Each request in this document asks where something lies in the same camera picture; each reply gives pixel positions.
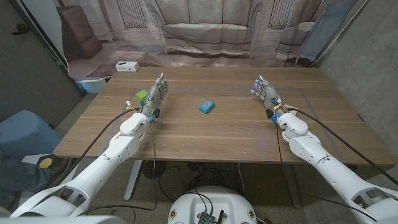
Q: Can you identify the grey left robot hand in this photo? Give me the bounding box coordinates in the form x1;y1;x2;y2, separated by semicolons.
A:
140;72;170;118

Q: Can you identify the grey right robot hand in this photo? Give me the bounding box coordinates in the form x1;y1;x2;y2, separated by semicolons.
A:
251;75;284;115

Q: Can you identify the white power socket box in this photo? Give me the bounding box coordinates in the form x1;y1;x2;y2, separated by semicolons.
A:
115;61;140;73

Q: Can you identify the teal stapler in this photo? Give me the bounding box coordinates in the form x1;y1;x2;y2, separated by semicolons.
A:
198;99;216;114

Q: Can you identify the black round fan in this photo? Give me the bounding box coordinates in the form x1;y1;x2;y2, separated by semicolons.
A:
142;160;167;180

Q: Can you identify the printed sofa room backdrop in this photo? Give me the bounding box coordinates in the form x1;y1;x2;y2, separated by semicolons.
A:
23;0;369;94

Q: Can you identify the white table leg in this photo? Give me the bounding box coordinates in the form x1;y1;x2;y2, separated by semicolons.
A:
123;159;144;202

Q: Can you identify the grey table leg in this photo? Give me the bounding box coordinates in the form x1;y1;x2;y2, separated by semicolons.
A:
281;163;303;208

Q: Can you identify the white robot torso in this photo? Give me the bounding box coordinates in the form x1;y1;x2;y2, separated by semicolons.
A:
167;185;258;224

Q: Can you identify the black yellow foot pedal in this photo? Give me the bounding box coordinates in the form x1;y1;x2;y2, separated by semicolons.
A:
37;155;57;170

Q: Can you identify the black electronics module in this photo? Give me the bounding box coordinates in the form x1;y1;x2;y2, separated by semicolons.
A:
197;210;225;224

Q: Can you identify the blue plastic bin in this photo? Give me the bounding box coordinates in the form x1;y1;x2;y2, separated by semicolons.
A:
0;110;63;162

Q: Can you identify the white floor board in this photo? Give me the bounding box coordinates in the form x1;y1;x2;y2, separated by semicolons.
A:
21;154;41;166

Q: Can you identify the person's leg in jeans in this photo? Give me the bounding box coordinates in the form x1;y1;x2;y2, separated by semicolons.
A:
0;151;73;210

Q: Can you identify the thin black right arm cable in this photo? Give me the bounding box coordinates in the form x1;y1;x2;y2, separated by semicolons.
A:
274;121;377;222

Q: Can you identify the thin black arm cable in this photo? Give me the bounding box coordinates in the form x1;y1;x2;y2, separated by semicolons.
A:
77;120;159;216
274;121;377;222

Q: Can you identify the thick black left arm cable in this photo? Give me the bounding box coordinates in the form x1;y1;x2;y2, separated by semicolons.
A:
58;107;141;184

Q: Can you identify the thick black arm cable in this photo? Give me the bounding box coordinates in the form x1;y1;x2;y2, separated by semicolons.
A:
287;107;398;187
58;107;141;184

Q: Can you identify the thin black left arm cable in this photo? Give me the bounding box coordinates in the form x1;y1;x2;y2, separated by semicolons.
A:
77;120;159;216

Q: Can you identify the white floor cable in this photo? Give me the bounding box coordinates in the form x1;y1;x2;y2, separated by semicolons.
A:
237;163;246;200

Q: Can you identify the black floor cable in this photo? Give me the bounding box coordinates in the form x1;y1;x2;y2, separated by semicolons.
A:
157;166;218;206

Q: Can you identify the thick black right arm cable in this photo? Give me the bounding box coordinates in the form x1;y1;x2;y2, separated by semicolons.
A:
287;107;398;187

